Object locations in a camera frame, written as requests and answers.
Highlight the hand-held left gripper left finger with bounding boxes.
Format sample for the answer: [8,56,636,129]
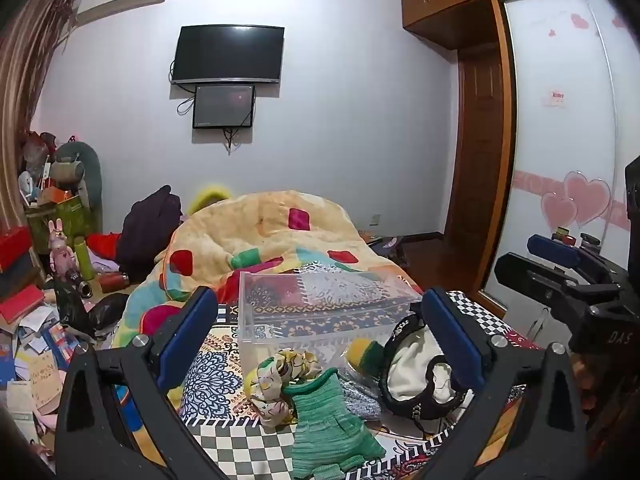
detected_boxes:
[55,286,221,480]

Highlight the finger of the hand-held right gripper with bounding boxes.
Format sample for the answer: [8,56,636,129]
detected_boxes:
[527,233,609,274]
[494,252,621,321]

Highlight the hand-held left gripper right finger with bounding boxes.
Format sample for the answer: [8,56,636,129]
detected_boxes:
[420,287,588,480]

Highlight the black white fleece earmuffs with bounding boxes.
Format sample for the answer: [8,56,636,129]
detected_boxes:
[378,316,476,419]

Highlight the yellow green sponge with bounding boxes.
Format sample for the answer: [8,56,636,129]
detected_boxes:
[347,338,389,379]

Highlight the floral fabric scrunchie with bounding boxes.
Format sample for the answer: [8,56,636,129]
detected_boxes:
[244,347,326,429]

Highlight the clear plastic storage box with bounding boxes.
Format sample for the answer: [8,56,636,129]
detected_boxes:
[237,267,425,377]

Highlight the green knit glove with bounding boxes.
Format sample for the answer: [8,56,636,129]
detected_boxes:
[286,367,387,480]

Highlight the patterned bed sheet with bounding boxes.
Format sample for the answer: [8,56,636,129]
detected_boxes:
[112,287,551,480]

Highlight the red bottle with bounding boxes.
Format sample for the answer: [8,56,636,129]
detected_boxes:
[98,272,131,292]

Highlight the black plastic bag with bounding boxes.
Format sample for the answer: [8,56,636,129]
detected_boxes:
[53,279,131,342]

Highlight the dark bag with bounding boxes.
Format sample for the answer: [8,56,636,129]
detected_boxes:
[361,232,406,262]

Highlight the dark purple jacket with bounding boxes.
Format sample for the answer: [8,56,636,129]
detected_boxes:
[115,185,184,282]

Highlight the blue grey knit cloth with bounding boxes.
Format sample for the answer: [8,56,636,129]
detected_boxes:
[339,374,384,422]

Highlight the white sliding wardrobe doors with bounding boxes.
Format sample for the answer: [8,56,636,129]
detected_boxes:
[479,0,640,333]

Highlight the red cloth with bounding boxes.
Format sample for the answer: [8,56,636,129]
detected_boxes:
[88,232,124,259]

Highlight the brown wooden door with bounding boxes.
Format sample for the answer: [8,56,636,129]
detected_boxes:
[444,49,507,257]

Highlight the yellow patchwork quilt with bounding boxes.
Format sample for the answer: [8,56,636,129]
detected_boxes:
[112,190,426,356]

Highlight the green bottle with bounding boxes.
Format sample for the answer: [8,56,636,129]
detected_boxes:
[74,236,95,281]

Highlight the yellow plush item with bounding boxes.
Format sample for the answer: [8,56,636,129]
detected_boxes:
[187,184,237,214]

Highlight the pink rabbit doll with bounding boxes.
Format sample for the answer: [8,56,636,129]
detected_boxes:
[48,217,77,277]

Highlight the pile of papers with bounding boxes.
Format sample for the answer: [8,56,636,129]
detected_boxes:
[0,305,97,413]

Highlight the green cardboard box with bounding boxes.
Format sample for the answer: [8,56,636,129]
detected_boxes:
[24,194,87,252]

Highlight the red book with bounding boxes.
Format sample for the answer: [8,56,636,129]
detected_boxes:
[0,284,47,327]

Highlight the red box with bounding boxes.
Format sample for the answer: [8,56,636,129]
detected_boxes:
[0,226,34,272]

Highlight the grey green plush toy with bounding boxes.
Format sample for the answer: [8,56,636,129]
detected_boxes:
[52,140,104,212]

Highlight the small pink heart stickers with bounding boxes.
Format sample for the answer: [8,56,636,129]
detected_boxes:
[546,11,592,39]

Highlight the wooden overhead cabinet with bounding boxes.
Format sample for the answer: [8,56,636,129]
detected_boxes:
[399,0,597,52]

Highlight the brown striped curtain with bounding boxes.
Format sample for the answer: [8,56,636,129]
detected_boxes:
[0,0,79,221]

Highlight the black television cable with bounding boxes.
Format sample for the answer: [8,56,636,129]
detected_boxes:
[169,59,197,117]

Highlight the small black wall monitor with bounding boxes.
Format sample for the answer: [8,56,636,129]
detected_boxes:
[192,84,257,130]

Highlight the black wall television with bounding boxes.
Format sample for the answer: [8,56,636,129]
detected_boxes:
[170,24,286,85]

